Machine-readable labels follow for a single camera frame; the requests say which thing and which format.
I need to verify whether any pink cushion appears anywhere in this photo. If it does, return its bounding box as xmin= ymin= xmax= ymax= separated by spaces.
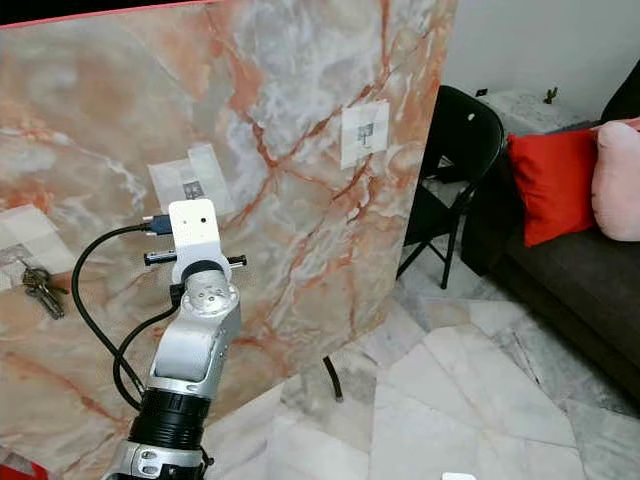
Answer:
xmin=590 ymin=118 xmax=640 ymax=243

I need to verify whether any dark fabric sofa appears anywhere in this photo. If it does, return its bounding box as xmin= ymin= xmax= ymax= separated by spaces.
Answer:
xmin=460 ymin=60 xmax=640 ymax=381

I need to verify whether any clear tape patch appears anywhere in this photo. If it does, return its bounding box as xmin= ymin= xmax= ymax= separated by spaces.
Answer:
xmin=147 ymin=143 xmax=223 ymax=206
xmin=340 ymin=100 xmax=391 ymax=169
xmin=0 ymin=203 xmax=73 ymax=286

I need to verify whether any dark metal key bunch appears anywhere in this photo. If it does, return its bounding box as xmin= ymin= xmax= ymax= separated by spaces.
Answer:
xmin=20 ymin=265 xmax=70 ymax=321

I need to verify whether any black folding chair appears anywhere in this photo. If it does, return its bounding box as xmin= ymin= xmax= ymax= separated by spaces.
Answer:
xmin=395 ymin=85 xmax=507 ymax=279

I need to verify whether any red cushion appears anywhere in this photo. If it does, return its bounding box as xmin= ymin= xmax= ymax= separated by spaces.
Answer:
xmin=507 ymin=127 xmax=601 ymax=248

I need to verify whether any white marble side table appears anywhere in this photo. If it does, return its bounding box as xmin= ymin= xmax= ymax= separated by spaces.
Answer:
xmin=480 ymin=90 xmax=596 ymax=131

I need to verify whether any black metal board leg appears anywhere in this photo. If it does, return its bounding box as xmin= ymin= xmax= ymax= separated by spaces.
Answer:
xmin=322 ymin=355 xmax=345 ymax=403

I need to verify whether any small metal adhesive hook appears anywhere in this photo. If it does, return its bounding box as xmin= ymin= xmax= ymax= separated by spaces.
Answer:
xmin=0 ymin=243 xmax=33 ymax=269
xmin=178 ymin=176 xmax=206 ymax=201
xmin=354 ymin=120 xmax=377 ymax=151

